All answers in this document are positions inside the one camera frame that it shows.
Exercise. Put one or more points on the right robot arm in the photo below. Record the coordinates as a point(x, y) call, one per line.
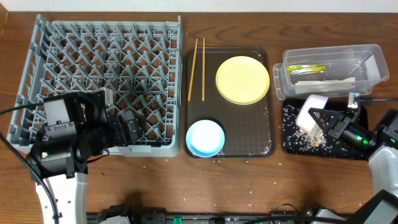
point(380, 146)

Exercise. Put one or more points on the clear plastic waste bin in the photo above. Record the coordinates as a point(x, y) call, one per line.
point(365, 62)

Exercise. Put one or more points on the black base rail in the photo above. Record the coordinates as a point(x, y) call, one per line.
point(124, 214)

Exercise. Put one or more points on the dark brown serving tray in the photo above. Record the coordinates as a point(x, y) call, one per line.
point(249, 130)

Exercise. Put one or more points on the yellow round plate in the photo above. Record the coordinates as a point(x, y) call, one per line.
point(242, 80)

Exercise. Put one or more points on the wooden chopstick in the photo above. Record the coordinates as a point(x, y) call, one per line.
point(203, 72)
point(192, 70)

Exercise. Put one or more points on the spilled rice food waste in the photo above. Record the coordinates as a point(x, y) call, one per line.
point(314, 138)

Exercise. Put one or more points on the black waste tray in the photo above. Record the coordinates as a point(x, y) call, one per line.
point(292, 146)

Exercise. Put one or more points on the grey plastic dishwasher rack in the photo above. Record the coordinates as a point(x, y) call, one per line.
point(140, 61)

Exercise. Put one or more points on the light blue bowl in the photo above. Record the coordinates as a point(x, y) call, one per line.
point(205, 138)

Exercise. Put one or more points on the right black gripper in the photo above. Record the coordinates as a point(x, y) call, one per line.
point(336, 125)

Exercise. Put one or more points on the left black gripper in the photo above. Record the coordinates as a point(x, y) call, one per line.
point(125, 130)

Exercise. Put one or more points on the white napkin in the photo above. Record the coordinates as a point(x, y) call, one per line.
point(325, 85)

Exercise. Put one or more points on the green orange snack wrapper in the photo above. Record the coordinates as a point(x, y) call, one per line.
point(306, 69)

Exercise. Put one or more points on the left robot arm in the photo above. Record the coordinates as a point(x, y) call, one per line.
point(79, 130)

